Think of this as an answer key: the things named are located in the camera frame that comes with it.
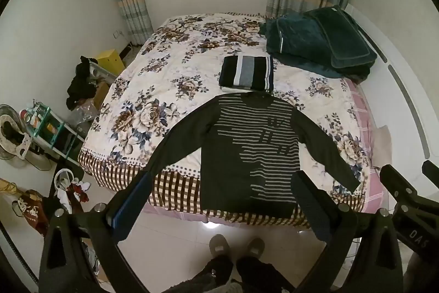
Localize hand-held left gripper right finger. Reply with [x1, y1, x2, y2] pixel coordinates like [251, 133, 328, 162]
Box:
[291, 170, 404, 293]

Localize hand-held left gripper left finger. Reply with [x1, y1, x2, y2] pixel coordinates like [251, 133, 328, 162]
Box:
[38, 170, 152, 293]

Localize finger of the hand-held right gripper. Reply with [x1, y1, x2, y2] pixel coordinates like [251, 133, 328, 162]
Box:
[422, 159, 439, 182]
[379, 163, 421, 208]

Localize dark grey striped sweater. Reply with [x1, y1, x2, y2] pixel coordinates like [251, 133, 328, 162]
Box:
[143, 92, 361, 219]

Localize white and red clothes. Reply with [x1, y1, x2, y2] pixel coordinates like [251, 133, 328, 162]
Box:
[54, 169, 92, 215]

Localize black clothes pile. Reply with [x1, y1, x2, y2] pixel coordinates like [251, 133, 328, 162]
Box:
[66, 55, 100, 110]

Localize pink checked bed sheet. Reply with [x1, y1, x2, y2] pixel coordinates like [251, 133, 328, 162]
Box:
[343, 77, 386, 215]

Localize person's right shoe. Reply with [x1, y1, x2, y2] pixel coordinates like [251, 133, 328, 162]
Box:
[245, 237, 266, 260]

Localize person's shoe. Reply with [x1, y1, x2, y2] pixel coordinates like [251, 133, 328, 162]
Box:
[245, 237, 266, 260]
[209, 234, 232, 261]

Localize white bed headboard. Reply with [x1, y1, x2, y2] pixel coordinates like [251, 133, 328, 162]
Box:
[343, 3, 439, 177]

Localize person's right leg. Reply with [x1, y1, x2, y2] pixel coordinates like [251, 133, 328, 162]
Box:
[236, 256, 293, 293]

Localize person's leg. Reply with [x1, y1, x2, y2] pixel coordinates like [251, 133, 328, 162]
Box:
[165, 255, 238, 293]
[236, 256, 293, 293]

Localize red printed bag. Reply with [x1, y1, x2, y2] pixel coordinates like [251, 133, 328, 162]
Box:
[12, 189, 50, 236]

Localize person's left shoe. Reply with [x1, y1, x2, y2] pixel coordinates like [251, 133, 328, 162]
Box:
[209, 234, 232, 261]

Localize clear plastic bag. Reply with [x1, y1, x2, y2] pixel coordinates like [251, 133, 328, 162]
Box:
[70, 101, 101, 140]

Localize teal storage shelf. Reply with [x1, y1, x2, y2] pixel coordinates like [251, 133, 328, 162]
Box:
[26, 100, 86, 166]

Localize person's left leg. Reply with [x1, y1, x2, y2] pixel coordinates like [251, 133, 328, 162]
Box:
[165, 255, 238, 293]

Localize brown cardboard box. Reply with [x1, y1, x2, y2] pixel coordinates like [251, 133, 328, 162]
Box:
[93, 82, 110, 105]

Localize floral quilt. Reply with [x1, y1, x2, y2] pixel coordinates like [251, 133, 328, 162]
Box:
[78, 12, 373, 228]

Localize yellow box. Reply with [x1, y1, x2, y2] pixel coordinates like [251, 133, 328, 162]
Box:
[96, 49, 126, 77]

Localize folded black grey striped sweater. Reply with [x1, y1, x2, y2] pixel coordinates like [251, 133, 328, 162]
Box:
[219, 55, 275, 94]

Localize dark green pillow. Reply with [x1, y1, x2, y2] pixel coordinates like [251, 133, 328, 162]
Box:
[303, 5, 378, 69]

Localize dark green blanket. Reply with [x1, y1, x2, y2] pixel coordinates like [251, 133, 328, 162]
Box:
[259, 16, 372, 81]

